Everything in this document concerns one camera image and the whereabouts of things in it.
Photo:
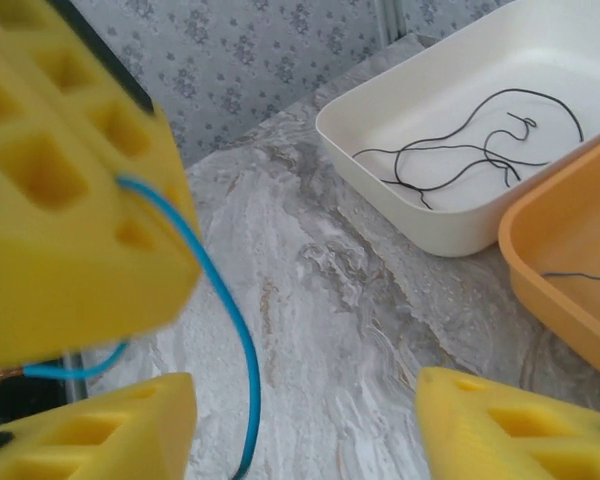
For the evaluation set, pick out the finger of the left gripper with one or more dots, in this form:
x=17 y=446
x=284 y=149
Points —
x=80 y=280
x=95 y=95

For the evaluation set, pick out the orange plastic tray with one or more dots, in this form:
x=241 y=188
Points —
x=570 y=240

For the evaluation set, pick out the aluminium frame post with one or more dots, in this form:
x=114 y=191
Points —
x=392 y=20

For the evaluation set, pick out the white plastic tray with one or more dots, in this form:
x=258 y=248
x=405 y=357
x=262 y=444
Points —
x=405 y=100

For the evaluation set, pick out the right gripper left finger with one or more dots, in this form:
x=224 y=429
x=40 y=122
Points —
x=150 y=440

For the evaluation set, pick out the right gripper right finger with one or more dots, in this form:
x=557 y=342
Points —
x=460 y=435

